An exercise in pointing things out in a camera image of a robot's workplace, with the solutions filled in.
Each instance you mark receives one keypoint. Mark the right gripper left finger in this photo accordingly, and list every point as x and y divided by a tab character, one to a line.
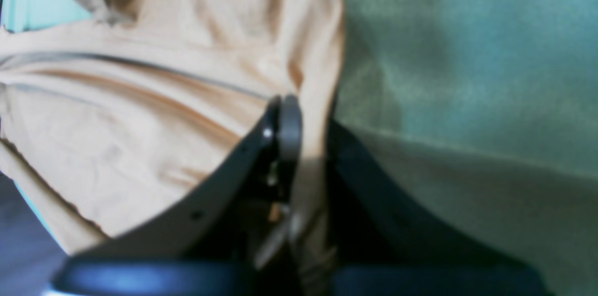
207	243

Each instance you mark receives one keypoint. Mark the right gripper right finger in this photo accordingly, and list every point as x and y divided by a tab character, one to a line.
390	245

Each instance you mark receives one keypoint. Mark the tan orange T-shirt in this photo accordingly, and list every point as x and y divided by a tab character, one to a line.
107	121

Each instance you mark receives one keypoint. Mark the sage green table cloth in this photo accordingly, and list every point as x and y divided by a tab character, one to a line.
485	113

